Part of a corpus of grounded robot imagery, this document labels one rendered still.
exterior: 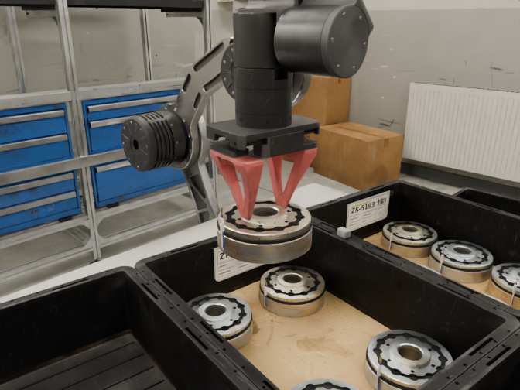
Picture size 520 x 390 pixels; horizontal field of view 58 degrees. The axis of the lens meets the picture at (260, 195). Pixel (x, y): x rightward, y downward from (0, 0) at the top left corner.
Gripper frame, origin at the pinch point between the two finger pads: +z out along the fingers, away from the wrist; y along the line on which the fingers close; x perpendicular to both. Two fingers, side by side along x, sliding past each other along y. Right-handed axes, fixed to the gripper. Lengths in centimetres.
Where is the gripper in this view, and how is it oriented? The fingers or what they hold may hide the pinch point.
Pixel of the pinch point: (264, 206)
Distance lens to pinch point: 50.3
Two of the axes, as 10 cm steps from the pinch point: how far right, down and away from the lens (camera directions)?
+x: -6.1, -2.8, 7.4
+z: 0.1, 9.3, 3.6
